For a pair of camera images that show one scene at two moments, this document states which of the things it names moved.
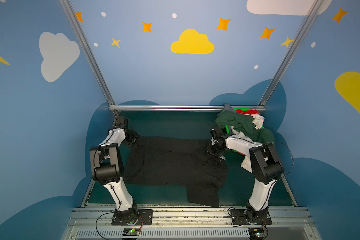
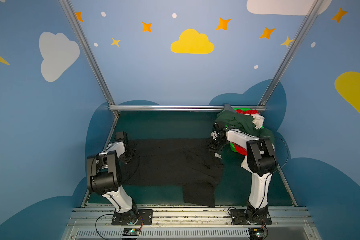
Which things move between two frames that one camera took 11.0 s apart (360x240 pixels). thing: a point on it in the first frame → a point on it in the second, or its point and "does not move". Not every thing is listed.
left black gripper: (131, 138) → (127, 153)
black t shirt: (170, 162) does not move
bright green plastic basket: (227, 127) does not move
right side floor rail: (292, 198) does not move
